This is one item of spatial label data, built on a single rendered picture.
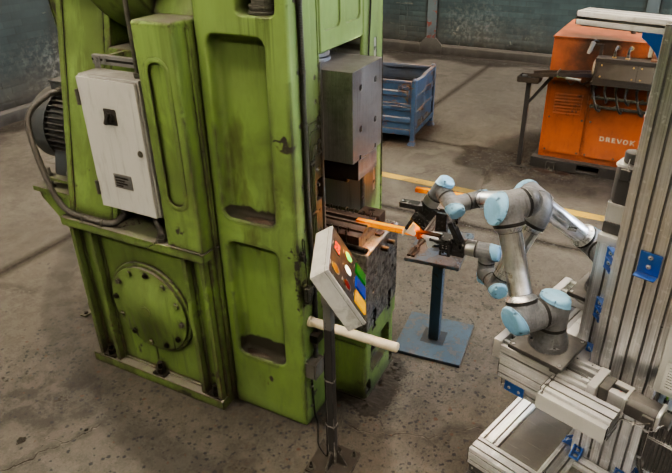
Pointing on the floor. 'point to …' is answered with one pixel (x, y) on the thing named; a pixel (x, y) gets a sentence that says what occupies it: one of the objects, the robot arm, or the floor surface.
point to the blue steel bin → (407, 98)
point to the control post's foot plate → (346, 460)
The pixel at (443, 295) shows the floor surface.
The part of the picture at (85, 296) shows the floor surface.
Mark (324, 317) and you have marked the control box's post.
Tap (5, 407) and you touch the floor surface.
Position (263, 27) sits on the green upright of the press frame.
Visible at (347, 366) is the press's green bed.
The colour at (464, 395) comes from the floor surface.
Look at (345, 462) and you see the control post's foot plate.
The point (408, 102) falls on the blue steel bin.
